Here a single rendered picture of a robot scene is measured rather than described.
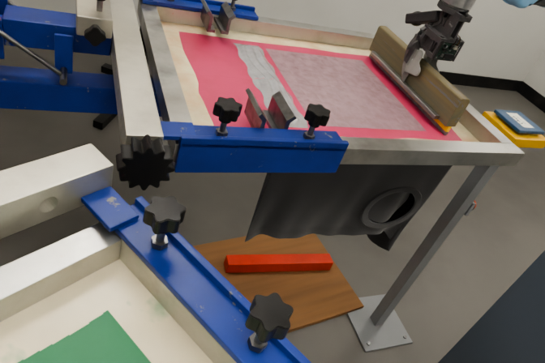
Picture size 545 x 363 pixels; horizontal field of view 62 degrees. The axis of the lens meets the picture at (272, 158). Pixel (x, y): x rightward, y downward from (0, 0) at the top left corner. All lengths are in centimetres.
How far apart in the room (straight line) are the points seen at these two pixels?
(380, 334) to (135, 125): 145
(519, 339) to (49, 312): 96
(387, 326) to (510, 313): 83
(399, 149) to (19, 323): 68
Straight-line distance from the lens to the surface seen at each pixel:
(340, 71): 122
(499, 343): 123
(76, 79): 98
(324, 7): 341
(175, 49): 108
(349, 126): 99
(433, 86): 116
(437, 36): 114
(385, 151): 89
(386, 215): 119
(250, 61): 110
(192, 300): 51
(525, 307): 116
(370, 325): 191
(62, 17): 93
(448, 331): 210
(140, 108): 69
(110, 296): 56
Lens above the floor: 142
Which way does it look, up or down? 35 degrees down
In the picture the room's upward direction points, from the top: 19 degrees clockwise
